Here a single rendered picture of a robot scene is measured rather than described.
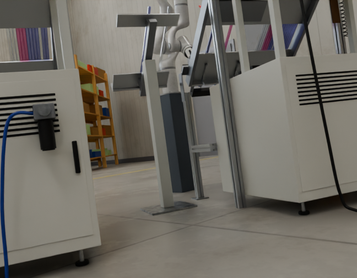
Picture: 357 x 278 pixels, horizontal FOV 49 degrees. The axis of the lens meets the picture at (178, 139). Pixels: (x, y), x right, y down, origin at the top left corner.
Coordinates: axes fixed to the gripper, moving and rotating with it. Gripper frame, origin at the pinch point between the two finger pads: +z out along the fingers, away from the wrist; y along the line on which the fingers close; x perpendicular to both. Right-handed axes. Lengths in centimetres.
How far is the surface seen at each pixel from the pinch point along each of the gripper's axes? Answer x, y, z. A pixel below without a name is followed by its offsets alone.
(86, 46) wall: -218, -433, -888
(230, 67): 15.8, -7.7, 8.8
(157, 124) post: -37, 13, 39
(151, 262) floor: -49, 56, 132
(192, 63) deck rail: -3.1, 13.4, 11.5
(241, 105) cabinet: 4, 23, 68
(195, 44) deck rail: 3.9, 23.0, 11.1
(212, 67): 6.1, 0.5, 8.9
